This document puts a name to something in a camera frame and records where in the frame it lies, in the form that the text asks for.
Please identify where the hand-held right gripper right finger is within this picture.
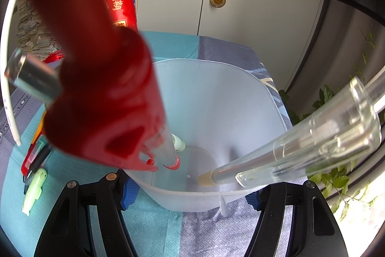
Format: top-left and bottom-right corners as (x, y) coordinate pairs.
(243, 179), (353, 257)

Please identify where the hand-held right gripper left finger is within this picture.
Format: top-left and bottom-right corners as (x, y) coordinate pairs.
(34, 169), (139, 257)

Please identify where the clear pen beige tip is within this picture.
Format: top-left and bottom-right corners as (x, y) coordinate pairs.
(198, 67), (385, 189)

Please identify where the black pen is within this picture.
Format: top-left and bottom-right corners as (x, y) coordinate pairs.
(23, 145), (52, 186)

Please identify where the light green highlighter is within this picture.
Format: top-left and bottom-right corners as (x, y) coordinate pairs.
(21, 168), (48, 216)

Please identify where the translucent white plastic cup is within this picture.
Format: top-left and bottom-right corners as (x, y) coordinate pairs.
(120, 57), (294, 216)

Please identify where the clear pen silver refill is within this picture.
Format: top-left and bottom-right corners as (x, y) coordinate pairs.
(4, 47), (186, 153)

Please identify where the blue grey printed tablecloth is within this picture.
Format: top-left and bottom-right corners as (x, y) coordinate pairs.
(0, 31), (302, 257)

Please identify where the green potted plant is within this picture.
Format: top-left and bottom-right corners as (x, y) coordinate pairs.
(278, 31), (385, 222)

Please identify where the grey curtain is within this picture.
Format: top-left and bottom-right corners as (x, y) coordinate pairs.
(287, 0), (385, 114)

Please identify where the white bookcase cabinet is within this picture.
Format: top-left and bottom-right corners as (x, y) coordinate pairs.
(96, 0), (329, 89)

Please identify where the tall pile of papers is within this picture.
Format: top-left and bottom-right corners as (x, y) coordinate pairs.
(14, 0), (61, 61)

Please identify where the red pyramid pillow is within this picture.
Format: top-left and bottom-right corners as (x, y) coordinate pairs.
(101, 0), (140, 33)

